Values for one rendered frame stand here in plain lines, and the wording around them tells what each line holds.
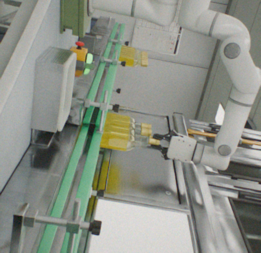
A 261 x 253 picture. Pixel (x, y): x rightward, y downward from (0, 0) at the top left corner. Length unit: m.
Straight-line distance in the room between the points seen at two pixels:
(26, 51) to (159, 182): 0.75
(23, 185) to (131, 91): 6.70
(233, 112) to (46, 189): 0.72
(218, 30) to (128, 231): 0.73
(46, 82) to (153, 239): 0.58
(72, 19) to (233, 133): 0.69
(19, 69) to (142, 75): 6.62
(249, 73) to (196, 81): 6.38
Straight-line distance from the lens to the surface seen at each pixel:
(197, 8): 1.37
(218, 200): 1.58
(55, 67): 1.11
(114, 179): 1.45
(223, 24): 1.37
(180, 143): 1.47
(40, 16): 1.16
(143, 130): 1.54
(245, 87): 1.31
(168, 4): 1.40
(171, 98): 7.73
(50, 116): 1.17
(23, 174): 1.08
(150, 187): 1.44
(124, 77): 7.57
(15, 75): 0.97
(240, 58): 1.30
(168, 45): 7.40
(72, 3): 1.37
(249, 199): 1.66
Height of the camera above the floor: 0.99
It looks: 3 degrees up
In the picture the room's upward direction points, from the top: 100 degrees clockwise
